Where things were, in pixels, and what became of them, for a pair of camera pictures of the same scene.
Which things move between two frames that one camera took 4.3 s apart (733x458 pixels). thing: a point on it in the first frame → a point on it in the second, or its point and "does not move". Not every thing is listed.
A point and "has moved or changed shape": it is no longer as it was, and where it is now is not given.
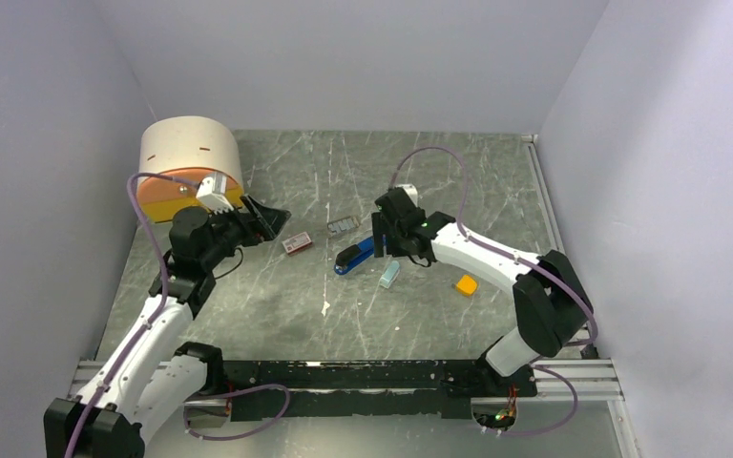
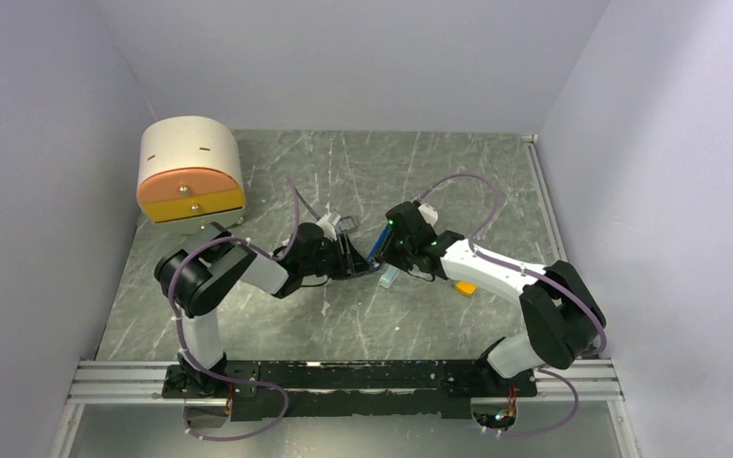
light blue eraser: [387, 278] does not move
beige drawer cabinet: [188, 147] does not move
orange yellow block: [467, 285] does not move
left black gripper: [269, 218] → [349, 263]
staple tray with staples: [344, 224] does not move
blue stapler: [351, 256] has moved or changed shape
